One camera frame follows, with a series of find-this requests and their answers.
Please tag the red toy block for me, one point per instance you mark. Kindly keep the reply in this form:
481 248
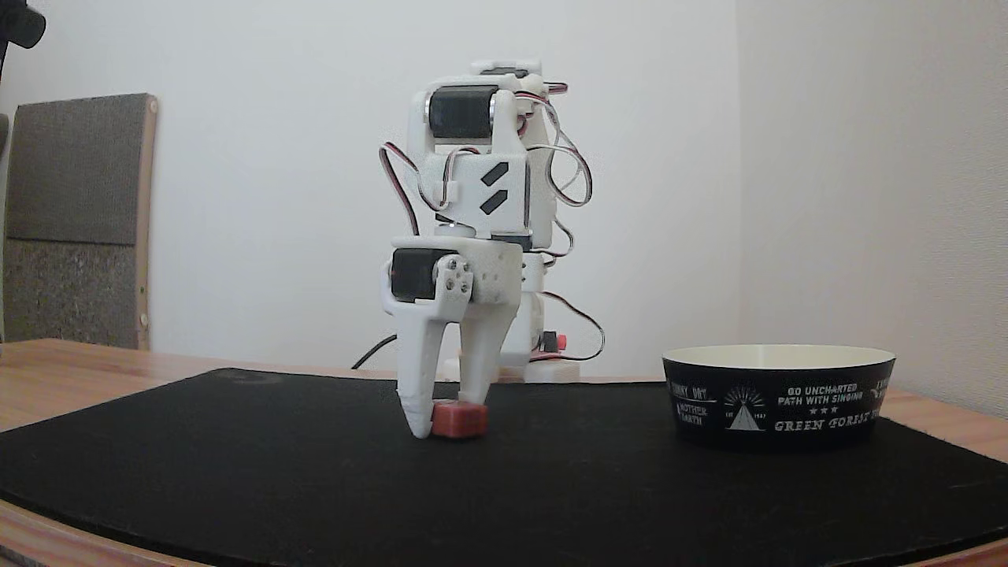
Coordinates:
461 420

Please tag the black printed bowl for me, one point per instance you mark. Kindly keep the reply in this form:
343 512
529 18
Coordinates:
780 402

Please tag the red black table clamp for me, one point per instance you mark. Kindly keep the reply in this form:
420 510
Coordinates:
554 342

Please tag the black table mat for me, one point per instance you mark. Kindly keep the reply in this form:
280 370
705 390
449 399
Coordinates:
315 488

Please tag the grey wood-framed board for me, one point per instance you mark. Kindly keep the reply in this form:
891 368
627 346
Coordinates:
75 220

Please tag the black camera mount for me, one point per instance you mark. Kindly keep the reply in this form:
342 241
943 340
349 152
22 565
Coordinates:
20 25

